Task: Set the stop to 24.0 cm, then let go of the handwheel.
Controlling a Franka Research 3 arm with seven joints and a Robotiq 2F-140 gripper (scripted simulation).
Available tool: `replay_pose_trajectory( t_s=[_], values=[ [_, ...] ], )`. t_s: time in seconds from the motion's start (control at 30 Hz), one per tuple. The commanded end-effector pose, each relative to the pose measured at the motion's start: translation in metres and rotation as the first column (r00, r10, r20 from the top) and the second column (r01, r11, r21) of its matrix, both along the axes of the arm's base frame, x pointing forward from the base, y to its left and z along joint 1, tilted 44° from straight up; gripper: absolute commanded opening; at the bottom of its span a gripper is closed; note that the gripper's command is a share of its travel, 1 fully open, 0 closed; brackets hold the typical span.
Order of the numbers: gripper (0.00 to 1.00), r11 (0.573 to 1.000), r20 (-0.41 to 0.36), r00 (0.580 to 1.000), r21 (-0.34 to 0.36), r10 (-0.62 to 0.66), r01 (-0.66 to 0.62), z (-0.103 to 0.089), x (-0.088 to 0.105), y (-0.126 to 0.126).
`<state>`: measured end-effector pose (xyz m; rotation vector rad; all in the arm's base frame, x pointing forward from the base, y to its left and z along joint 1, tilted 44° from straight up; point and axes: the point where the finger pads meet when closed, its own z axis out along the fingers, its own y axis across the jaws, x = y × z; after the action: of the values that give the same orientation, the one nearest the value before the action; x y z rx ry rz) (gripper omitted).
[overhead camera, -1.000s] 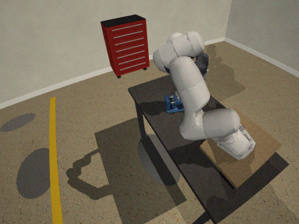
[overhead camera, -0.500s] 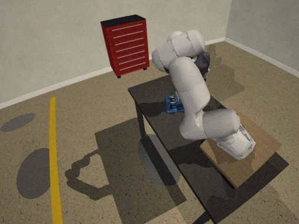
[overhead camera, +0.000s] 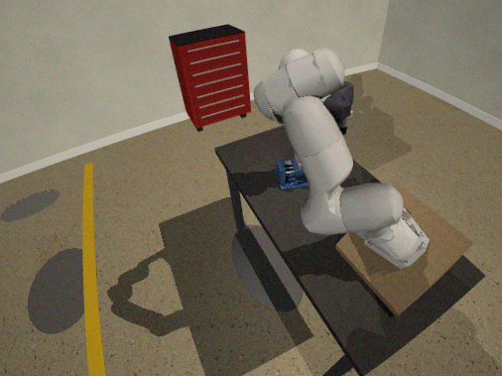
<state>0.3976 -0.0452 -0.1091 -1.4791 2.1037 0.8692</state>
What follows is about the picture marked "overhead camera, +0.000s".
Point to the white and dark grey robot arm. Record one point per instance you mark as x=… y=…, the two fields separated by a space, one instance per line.
x=300 y=92

